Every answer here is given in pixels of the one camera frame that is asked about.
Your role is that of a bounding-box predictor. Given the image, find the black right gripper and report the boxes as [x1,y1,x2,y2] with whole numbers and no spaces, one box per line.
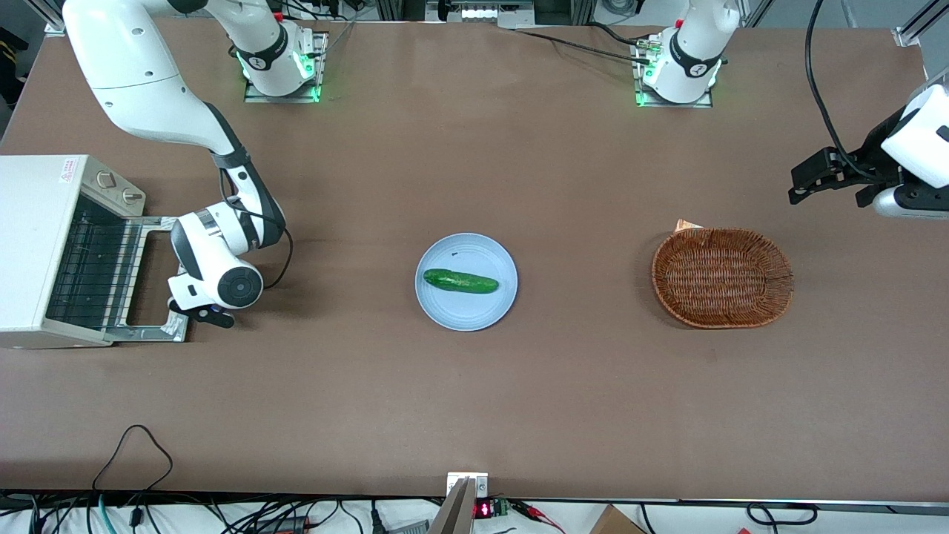
[168,294,237,329]

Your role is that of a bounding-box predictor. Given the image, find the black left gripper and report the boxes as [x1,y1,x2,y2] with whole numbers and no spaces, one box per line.
[787,110,911,208]

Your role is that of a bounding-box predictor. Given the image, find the oven door with handle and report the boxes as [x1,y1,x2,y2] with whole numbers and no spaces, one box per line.
[110,216,191,344]

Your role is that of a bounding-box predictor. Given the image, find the white toaster oven body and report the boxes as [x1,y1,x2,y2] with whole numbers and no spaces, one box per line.
[0,154,148,350]

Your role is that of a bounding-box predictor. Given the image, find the brown wicker basket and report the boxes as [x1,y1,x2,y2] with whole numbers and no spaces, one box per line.
[652,228,795,329]

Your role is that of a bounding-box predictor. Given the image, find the green cucumber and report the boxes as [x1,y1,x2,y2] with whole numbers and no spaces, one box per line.
[423,268,500,294]

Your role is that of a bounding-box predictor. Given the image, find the light blue round plate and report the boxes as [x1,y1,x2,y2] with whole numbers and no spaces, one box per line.
[414,233,518,332]

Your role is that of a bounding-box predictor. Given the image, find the red clip leads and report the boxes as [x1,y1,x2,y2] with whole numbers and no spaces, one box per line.
[510,500,566,534]

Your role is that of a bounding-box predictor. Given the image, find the cardboard box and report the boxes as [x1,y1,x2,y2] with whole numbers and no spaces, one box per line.
[589,504,647,534]

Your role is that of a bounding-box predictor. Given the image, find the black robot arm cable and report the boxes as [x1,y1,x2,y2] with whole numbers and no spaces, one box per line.
[804,0,880,183]
[217,169,295,291]

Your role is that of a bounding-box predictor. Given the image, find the looped black cable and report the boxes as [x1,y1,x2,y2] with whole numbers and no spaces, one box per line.
[92,424,174,492]

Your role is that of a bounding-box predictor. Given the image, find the oven wire rack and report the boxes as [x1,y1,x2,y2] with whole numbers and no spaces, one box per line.
[47,197,144,328]

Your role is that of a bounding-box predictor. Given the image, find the aluminium frame profile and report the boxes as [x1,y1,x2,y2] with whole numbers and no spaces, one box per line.
[33,0,69,36]
[893,0,949,50]

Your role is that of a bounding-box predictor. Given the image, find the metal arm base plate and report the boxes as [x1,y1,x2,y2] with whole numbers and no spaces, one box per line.
[244,31,329,104]
[631,36,715,109]

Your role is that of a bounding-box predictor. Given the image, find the thick black table cable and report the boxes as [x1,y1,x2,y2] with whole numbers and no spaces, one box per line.
[588,21,657,50]

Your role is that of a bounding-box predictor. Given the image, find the thin black table cable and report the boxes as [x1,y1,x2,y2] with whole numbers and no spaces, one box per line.
[515,30,653,65]

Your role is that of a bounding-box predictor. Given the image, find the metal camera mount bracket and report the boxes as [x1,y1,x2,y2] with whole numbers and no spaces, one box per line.
[429,472,490,534]

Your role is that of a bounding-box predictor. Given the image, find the coiled black cable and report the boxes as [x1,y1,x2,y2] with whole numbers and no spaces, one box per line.
[745,502,819,527]

